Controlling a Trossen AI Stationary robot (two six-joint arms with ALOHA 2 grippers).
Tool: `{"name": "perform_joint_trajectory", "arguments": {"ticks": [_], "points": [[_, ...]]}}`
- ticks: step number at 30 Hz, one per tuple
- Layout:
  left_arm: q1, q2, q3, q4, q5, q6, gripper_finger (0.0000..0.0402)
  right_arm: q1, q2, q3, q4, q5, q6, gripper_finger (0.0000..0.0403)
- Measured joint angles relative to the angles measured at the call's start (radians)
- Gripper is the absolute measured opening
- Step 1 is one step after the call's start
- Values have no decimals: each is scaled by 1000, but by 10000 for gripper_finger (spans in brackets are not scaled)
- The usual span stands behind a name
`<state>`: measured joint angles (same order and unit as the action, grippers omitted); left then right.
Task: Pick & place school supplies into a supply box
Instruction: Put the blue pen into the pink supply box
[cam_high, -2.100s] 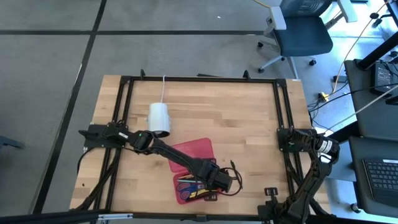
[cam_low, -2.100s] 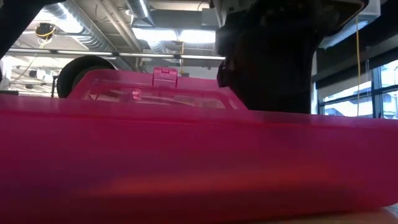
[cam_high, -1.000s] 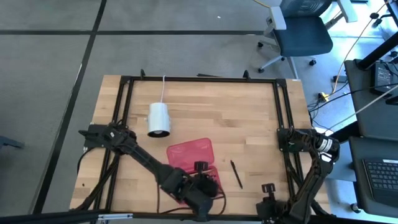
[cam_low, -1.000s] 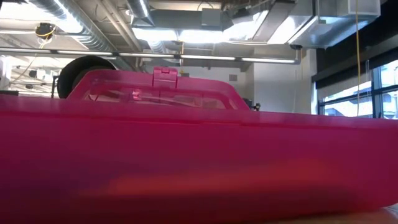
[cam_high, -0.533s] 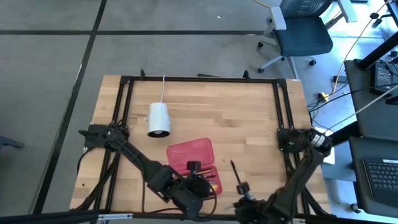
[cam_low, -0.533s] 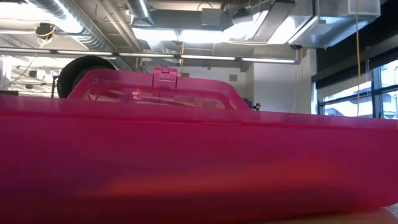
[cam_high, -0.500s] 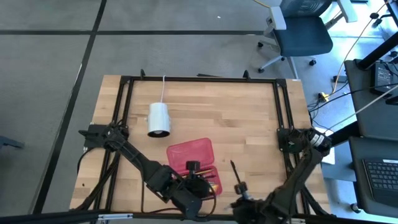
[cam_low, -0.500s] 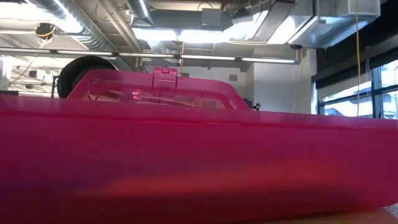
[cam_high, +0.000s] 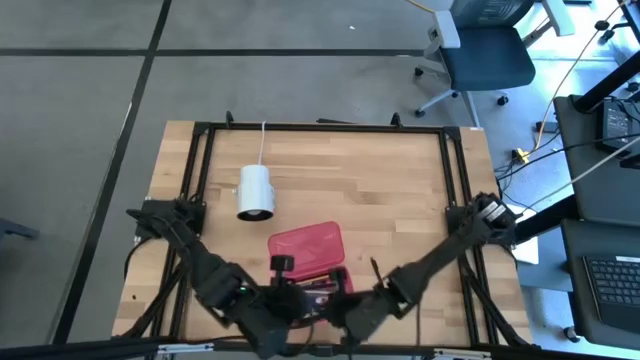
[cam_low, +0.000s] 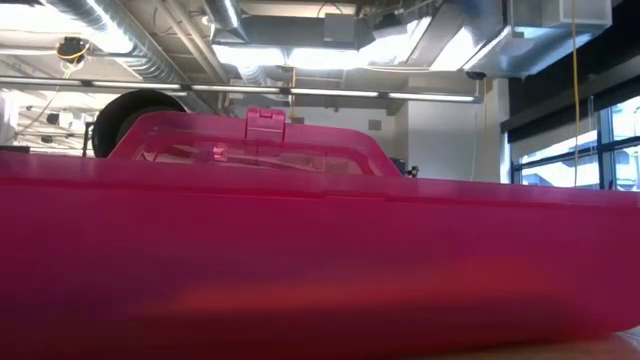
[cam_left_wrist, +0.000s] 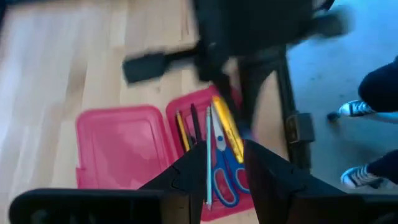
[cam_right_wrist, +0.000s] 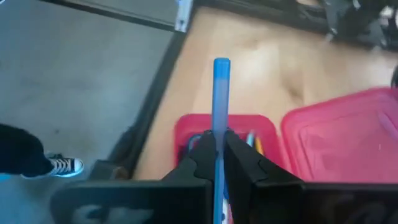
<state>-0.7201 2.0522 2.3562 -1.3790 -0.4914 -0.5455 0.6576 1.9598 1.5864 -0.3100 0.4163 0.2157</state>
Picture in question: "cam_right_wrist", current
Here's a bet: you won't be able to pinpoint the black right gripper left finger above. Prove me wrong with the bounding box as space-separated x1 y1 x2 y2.
50 129 217 224

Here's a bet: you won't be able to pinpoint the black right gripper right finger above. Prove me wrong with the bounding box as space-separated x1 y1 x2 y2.
224 129 398 224

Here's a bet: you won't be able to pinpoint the yellow pencil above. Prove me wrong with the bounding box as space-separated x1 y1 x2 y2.
254 136 265 156

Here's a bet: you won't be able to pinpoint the blue-handled scissors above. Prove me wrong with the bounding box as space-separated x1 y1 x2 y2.
185 133 203 157

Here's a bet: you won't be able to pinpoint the pink-red plastic supply box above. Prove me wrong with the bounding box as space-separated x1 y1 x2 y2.
173 86 398 185

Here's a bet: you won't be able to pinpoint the blue pen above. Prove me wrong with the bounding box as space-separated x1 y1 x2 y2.
212 57 232 224

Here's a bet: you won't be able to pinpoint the person's shoe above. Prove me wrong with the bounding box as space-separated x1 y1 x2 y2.
21 153 85 180

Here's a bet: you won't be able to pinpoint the person's leg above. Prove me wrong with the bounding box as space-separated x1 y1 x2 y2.
0 123 56 179

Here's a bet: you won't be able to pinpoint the silver frame bracket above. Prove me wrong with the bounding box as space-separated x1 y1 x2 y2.
174 0 195 33

